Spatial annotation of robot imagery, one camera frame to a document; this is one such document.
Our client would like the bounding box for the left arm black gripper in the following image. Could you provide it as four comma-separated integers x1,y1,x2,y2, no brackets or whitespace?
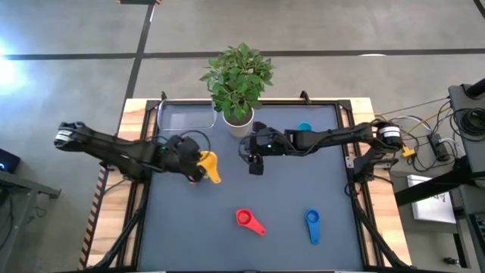
163,134,206,184

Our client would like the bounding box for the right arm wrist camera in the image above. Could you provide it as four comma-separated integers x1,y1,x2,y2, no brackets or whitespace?
255,130,274,149

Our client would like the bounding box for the clear plastic container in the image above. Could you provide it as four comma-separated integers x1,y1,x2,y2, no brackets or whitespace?
157,99,217,137

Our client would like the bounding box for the grey metal stand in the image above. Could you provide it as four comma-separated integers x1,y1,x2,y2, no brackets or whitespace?
0,170,61,273

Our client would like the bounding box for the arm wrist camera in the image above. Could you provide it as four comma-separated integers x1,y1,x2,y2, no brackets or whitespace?
177,136,200,157
255,130,274,149

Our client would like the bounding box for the white cable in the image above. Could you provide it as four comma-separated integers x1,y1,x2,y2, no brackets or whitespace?
390,115,433,132

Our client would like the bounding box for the black metal table frame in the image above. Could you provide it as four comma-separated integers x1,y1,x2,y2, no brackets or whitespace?
90,99,412,272

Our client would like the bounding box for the coiled black cable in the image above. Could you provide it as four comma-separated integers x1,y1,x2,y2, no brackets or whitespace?
452,108,485,143

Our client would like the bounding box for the yellow cable with plug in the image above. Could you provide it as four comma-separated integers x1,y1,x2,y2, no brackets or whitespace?
399,108,454,158

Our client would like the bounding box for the black monitor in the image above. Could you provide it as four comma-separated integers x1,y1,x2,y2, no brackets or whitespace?
0,148,21,174

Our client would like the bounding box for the yellow measuring cup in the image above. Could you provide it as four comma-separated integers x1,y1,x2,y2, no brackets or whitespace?
196,150,222,185

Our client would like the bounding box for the green leafy plant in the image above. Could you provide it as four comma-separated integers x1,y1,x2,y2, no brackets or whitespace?
199,42,274,121

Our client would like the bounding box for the white plant pot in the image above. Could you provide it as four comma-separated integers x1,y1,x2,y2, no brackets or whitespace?
221,108,255,138

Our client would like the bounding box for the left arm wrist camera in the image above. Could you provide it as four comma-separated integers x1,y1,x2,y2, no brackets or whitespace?
177,136,200,157

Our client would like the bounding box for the white paper sheet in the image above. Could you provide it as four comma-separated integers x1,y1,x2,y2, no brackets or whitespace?
407,174,458,224

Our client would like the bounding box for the blue measuring cup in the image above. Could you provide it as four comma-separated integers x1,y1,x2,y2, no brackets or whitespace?
304,208,321,246

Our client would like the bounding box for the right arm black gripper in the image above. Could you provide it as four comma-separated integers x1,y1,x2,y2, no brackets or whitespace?
241,121,285,176

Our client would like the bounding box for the red measuring cup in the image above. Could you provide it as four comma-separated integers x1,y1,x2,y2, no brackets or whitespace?
235,209,267,237

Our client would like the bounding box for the grey table mat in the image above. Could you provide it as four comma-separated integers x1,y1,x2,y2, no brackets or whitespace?
138,104,365,271

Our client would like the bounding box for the black power strip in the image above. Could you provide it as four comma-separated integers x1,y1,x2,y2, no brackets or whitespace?
427,132,450,162

